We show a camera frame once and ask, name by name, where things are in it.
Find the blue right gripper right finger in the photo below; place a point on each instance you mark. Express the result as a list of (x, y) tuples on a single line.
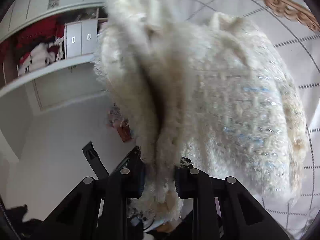
[(183, 179)]

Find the cream fuzzy knit sweater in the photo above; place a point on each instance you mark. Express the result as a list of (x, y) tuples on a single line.
[(217, 93)]

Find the white grid-pattern bed sheet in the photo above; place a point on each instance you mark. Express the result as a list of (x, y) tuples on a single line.
[(298, 47)]

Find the grey cabinet with drawers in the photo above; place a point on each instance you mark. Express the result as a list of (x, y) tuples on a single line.
[(63, 80)]

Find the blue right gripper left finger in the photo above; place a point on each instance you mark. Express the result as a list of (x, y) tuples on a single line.
[(141, 180)]

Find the carved wooden headboard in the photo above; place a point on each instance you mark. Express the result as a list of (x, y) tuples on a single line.
[(294, 12)]

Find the red and white clothes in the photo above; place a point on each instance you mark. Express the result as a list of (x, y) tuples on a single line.
[(34, 47)]

